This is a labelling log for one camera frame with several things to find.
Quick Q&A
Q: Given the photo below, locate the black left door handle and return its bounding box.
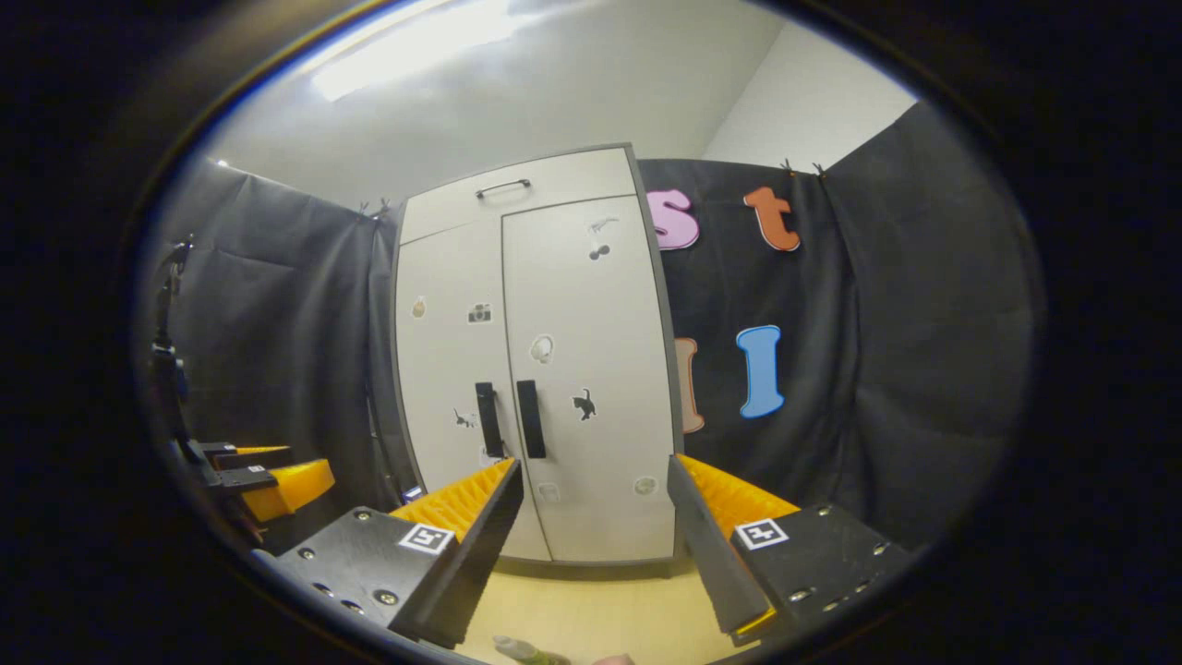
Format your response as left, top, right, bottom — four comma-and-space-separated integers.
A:
475, 382, 506, 460

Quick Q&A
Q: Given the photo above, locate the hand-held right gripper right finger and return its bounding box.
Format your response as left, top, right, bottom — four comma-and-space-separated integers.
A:
665, 453, 911, 646

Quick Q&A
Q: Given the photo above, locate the white grey cabinet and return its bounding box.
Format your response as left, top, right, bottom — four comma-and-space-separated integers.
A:
390, 143, 686, 566

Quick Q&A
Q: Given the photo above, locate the black right door handle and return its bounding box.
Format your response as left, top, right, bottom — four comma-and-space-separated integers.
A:
515, 380, 548, 460

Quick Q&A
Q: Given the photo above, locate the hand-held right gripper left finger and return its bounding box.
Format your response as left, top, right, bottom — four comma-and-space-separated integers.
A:
251, 458, 525, 649

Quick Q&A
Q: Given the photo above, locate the black door handle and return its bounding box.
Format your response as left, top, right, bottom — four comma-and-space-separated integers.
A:
515, 380, 548, 460
475, 382, 506, 460

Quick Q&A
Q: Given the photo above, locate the white cabinet door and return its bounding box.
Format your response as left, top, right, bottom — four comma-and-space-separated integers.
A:
501, 196, 677, 562
395, 217, 553, 562

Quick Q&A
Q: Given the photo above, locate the clear bottle green label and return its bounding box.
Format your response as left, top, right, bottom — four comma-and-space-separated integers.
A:
492, 635, 572, 665

